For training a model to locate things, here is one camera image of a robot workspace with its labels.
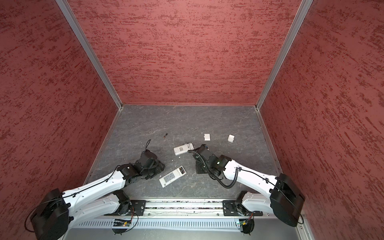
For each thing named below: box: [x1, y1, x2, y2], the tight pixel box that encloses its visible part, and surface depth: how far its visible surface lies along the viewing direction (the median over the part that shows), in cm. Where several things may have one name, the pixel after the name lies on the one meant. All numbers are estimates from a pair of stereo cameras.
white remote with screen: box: [158, 165, 187, 189], surface depth 85 cm
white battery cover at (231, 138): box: [227, 134, 235, 143], surface depth 104 cm
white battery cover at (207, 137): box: [204, 133, 211, 141], surface depth 103 cm
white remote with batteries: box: [173, 142, 195, 156], surface depth 97 cm
